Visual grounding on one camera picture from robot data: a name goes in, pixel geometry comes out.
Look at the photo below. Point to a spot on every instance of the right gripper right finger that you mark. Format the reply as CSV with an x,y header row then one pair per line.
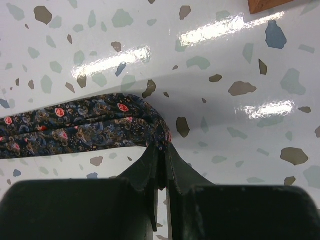
x,y
200,210

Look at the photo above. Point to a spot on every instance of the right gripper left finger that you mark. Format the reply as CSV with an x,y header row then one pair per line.
x,y
120,208

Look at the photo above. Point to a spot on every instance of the navy floral paisley tie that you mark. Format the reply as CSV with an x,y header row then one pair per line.
x,y
91,124

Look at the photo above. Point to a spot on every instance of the orange wooden compartment tray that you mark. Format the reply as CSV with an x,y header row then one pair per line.
x,y
257,6

